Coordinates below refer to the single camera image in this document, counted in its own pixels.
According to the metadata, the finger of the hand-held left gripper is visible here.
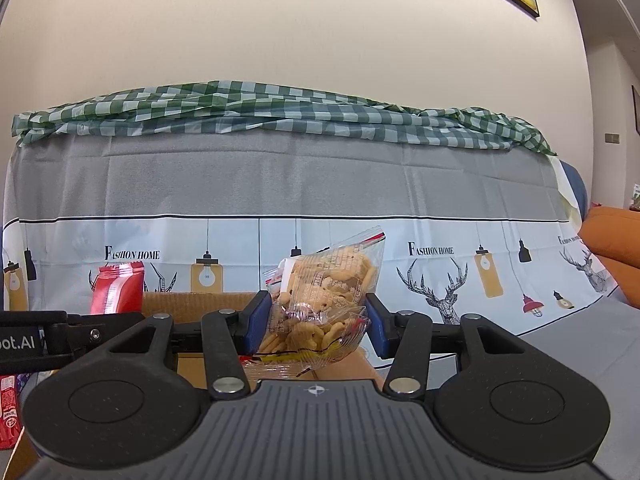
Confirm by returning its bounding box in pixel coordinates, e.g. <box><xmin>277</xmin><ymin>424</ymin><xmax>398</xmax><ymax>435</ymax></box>
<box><xmin>42</xmin><ymin>311</ymin><xmax>151</xmax><ymax>358</ymax></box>

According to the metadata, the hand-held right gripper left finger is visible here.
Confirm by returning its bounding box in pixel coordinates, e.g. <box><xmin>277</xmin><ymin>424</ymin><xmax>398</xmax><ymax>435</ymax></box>
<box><xmin>65</xmin><ymin>290</ymin><xmax>273</xmax><ymax>401</ymax></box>

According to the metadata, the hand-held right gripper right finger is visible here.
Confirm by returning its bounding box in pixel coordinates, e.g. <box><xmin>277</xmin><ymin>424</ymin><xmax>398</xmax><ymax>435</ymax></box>
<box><xmin>366</xmin><ymin>292</ymin><xmax>546</xmax><ymax>401</ymax></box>

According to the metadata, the red white snack packet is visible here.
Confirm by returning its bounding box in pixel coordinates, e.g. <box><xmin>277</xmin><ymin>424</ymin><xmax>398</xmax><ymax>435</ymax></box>
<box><xmin>90</xmin><ymin>262</ymin><xmax>147</xmax><ymax>316</ymax></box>

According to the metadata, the brown cardboard box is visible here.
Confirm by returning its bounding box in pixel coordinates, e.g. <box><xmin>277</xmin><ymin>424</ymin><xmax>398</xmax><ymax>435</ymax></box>
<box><xmin>0</xmin><ymin>291</ymin><xmax>386</xmax><ymax>480</ymax></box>

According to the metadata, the clear biscuit bag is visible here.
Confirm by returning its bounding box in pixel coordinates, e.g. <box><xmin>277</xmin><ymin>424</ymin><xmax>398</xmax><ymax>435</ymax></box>
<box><xmin>250</xmin><ymin>225</ymin><xmax>387</xmax><ymax>378</ymax></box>

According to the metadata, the red printed snack packet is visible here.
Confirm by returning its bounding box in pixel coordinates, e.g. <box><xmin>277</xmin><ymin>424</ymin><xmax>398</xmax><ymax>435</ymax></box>
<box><xmin>0</xmin><ymin>374</ymin><xmax>24</xmax><ymax>452</ymax></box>

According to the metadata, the grey white printed cloth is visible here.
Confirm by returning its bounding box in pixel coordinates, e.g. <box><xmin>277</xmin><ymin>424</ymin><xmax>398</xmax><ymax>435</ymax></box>
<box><xmin>0</xmin><ymin>132</ymin><xmax>640</xmax><ymax>480</ymax></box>

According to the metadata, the green checked cloth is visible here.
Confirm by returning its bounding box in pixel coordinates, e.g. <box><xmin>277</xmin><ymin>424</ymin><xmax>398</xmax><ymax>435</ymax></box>
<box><xmin>12</xmin><ymin>80</ymin><xmax>558</xmax><ymax>157</ymax></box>

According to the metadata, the orange sofa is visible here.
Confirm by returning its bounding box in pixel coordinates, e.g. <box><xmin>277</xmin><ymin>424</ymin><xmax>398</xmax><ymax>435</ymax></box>
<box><xmin>577</xmin><ymin>205</ymin><xmax>640</xmax><ymax>307</ymax></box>

